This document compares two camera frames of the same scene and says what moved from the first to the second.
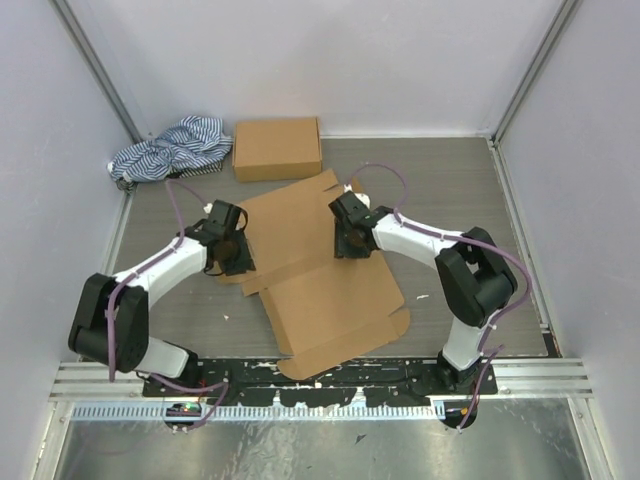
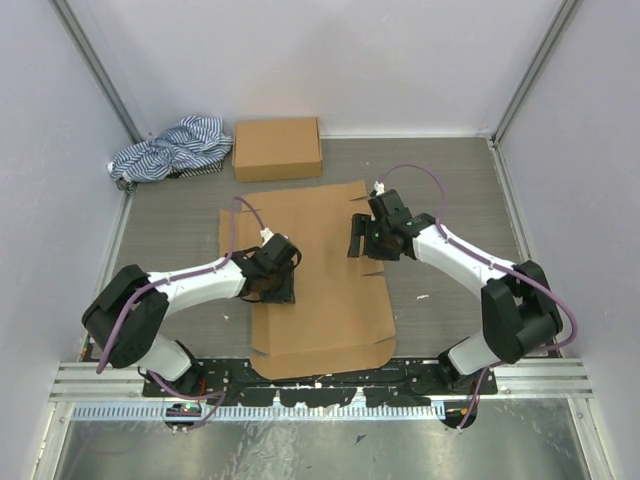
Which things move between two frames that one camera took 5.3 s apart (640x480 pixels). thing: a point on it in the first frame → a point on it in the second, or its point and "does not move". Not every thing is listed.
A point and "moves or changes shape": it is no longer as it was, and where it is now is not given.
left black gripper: [246, 261] → [287, 295]
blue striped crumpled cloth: [192, 146] does not move
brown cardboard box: [276, 149] does not move
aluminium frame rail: [91, 382] does not move
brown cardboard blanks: [327, 307] moves or changes shape
